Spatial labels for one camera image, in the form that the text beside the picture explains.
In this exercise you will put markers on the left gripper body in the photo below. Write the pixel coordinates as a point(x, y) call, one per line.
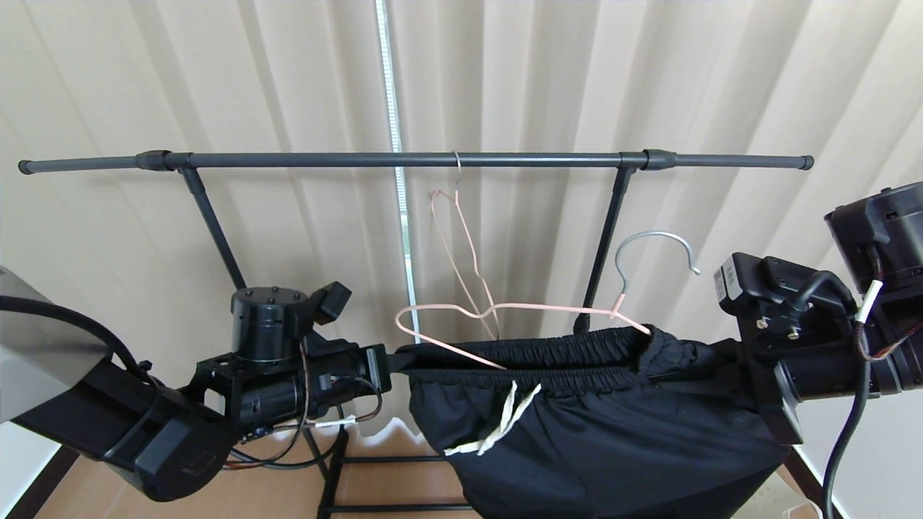
point(339, 375)

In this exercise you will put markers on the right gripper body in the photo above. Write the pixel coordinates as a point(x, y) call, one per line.
point(822, 375)

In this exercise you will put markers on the pink clothes hanger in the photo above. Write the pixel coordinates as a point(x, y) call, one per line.
point(457, 173)
point(619, 303)

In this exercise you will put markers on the black garment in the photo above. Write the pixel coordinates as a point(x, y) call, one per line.
point(613, 447)

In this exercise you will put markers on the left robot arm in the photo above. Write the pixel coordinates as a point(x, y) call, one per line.
point(180, 447)

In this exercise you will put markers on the black clothes rack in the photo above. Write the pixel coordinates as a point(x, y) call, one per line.
point(541, 159)

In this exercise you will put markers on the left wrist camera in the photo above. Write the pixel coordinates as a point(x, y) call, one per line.
point(332, 301)

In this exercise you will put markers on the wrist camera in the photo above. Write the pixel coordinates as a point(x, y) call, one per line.
point(332, 301)
point(750, 285)

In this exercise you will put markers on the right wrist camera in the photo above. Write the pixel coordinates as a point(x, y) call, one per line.
point(750, 285)

